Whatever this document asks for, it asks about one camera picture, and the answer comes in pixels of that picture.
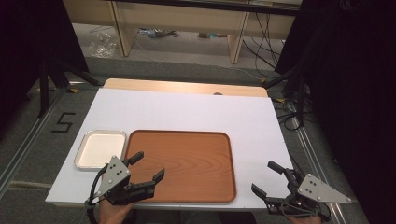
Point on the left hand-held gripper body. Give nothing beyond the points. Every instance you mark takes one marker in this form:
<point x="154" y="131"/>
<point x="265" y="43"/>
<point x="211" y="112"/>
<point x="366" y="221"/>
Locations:
<point x="113" y="174"/>

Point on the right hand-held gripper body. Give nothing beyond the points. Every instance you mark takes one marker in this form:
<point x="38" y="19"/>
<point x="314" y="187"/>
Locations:
<point x="314" y="190"/>

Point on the person's right hand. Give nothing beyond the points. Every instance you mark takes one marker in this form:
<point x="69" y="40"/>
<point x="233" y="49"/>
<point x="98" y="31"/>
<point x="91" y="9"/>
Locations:
<point x="303" y="220"/>

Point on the person's left hand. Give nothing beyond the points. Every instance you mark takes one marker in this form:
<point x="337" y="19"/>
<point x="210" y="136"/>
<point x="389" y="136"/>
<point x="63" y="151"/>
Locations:
<point x="113" y="214"/>

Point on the white square dish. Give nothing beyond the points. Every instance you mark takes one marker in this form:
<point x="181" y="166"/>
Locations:
<point x="99" y="148"/>

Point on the brown wooden tray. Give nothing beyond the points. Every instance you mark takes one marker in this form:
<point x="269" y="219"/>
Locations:
<point x="186" y="161"/>

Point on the white table board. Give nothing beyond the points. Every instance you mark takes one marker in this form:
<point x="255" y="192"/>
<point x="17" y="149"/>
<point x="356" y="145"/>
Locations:
<point x="186" y="112"/>

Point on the black tripod stand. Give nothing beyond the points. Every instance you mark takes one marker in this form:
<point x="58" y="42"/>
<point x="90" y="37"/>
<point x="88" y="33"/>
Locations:
<point x="43" y="87"/>
<point x="300" y="93"/>

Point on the light wooden table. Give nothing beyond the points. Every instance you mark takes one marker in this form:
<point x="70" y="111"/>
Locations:
<point x="174" y="86"/>

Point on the black curtain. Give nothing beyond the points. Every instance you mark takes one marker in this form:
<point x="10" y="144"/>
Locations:
<point x="355" y="93"/>
<point x="28" y="40"/>

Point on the clear plastic bag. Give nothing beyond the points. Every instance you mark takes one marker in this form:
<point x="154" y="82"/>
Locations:
<point x="102" y="45"/>

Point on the blue plastic wrap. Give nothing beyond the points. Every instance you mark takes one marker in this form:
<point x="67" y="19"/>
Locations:
<point x="157" y="32"/>

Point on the beige wooden desk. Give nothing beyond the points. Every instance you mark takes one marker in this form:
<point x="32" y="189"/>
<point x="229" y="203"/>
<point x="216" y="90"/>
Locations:
<point x="186" y="17"/>

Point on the aluminium floor rail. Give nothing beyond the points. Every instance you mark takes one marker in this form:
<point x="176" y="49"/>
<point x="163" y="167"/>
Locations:
<point x="28" y="140"/>
<point x="311" y="155"/>

